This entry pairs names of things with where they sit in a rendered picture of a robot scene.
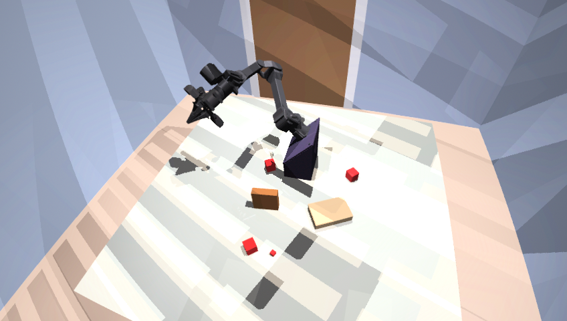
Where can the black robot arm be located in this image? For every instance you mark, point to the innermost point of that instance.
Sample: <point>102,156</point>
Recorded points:
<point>229,81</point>

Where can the brown square block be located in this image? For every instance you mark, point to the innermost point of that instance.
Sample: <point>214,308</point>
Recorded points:
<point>265,198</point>

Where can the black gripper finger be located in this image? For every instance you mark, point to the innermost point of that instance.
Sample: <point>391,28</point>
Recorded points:
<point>201,115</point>
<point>195,111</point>

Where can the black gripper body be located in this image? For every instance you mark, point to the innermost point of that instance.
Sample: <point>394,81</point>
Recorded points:
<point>209,102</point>

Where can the tan flat block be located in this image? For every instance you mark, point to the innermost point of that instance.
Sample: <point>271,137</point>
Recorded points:
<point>330,212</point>

